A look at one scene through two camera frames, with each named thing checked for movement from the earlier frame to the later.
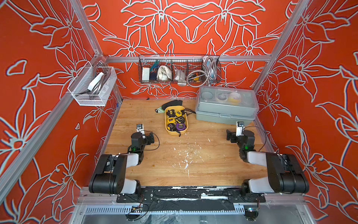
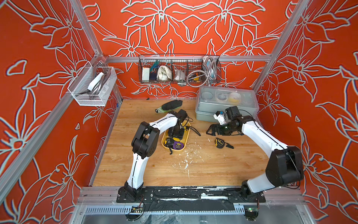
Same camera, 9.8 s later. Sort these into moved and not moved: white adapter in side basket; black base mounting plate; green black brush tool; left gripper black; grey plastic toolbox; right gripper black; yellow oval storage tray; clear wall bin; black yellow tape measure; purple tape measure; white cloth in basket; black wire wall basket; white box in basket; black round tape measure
Moved: black round tape measure; yellow oval storage tray; purple tape measure; left gripper black; black yellow tape measure; right gripper black
Not moved: white box in basket; black base mounting plate; clear wall bin; white adapter in side basket; grey plastic toolbox; green black brush tool; white cloth in basket; black wire wall basket
